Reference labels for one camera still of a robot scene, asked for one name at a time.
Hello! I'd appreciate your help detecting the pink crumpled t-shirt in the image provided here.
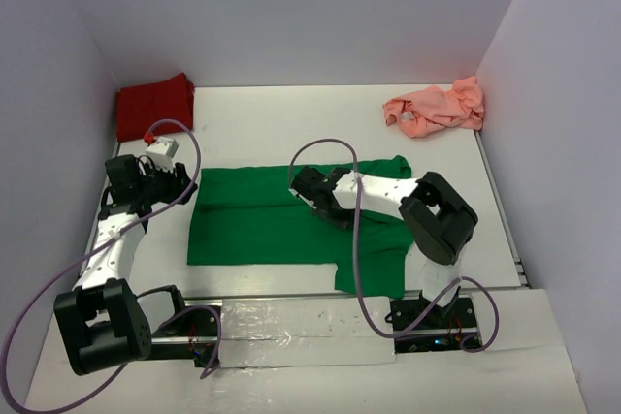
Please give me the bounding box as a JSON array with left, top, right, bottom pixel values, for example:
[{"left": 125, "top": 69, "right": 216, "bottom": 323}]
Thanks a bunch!
[{"left": 382, "top": 76, "right": 485, "bottom": 139}]

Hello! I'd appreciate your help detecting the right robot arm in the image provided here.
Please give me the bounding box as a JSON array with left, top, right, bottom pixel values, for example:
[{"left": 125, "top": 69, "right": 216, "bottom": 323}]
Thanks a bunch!
[{"left": 289, "top": 166, "right": 478, "bottom": 328}]

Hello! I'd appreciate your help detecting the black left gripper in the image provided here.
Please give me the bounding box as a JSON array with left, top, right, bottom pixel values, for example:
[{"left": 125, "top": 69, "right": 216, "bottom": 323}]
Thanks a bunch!
[{"left": 137, "top": 158, "right": 198, "bottom": 206}]

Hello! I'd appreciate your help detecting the green t-shirt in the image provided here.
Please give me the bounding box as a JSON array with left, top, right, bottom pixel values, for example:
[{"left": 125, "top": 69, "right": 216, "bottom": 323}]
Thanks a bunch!
[{"left": 186, "top": 166, "right": 412, "bottom": 299}]

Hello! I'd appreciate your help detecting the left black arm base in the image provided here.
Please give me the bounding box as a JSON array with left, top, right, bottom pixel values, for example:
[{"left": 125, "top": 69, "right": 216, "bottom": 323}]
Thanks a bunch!
[{"left": 147, "top": 304, "right": 221, "bottom": 369}]

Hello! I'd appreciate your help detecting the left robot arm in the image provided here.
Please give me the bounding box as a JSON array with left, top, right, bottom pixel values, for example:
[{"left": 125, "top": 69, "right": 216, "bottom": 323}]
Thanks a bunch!
[{"left": 53, "top": 155, "right": 197, "bottom": 375}]

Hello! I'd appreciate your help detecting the silver taped cover plate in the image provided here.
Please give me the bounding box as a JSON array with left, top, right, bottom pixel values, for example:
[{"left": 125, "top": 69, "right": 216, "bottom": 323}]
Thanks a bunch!
[{"left": 219, "top": 297, "right": 396, "bottom": 368}]

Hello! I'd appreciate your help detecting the red folded t-shirt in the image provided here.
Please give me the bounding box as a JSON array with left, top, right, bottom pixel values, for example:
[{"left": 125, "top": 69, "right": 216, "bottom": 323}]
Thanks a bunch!
[{"left": 115, "top": 73, "right": 195, "bottom": 143}]

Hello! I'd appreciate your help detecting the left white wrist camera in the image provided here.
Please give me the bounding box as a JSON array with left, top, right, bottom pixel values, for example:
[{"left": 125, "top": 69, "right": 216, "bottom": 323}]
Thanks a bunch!
[{"left": 145, "top": 136, "right": 179, "bottom": 172}]

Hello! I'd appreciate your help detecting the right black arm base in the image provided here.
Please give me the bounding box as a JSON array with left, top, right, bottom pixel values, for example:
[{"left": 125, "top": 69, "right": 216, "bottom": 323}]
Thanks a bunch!
[{"left": 384, "top": 297, "right": 481, "bottom": 354}]

